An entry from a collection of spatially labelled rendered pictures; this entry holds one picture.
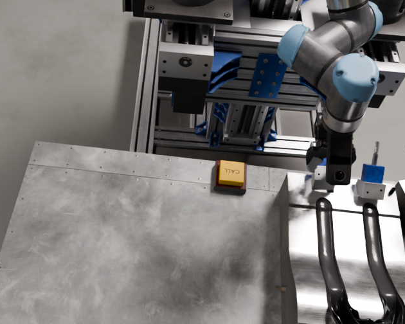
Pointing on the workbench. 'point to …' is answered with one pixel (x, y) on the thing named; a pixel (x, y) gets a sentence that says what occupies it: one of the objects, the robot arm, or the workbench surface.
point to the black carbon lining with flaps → (330, 267)
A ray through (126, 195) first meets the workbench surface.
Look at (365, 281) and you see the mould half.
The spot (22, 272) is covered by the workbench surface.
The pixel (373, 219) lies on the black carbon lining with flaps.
